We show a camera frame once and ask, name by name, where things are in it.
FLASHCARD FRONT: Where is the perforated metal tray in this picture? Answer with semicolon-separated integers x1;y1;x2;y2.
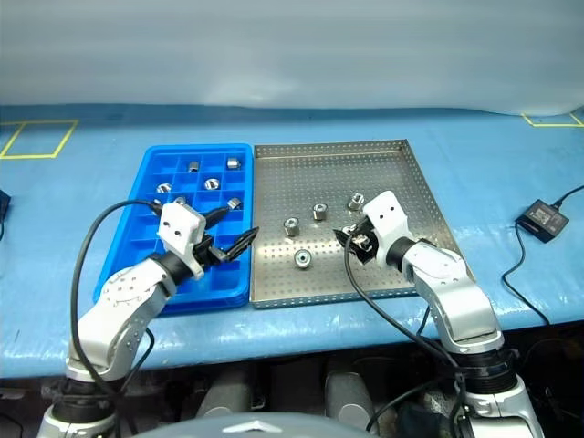
248;139;460;310

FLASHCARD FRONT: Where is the blue plastic table cover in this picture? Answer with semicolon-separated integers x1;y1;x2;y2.
0;103;584;380

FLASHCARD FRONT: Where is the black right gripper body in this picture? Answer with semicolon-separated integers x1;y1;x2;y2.
351;217;383;266

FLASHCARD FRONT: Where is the blue compartment tray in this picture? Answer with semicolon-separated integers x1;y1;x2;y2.
92;143;255;316

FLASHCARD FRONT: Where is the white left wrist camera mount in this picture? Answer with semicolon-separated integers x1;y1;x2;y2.
157;203;207;280

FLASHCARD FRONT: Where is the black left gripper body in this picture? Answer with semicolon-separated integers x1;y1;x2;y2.
193;235;228;271

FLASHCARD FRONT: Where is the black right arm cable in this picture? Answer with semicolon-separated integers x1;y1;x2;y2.
342;235;469;438

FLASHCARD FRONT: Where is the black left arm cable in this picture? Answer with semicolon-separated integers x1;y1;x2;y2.
70;199;161;438

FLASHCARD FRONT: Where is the black power adapter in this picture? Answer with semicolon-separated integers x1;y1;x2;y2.
514;199;570;245

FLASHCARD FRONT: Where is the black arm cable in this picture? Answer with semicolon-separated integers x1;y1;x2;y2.
342;235;469;438
70;199;161;438

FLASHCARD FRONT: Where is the grey robot torso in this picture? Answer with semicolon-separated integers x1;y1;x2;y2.
150;412;380;438

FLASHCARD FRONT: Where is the dark grey rounded shape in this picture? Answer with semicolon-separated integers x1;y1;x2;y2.
324;369;380;434

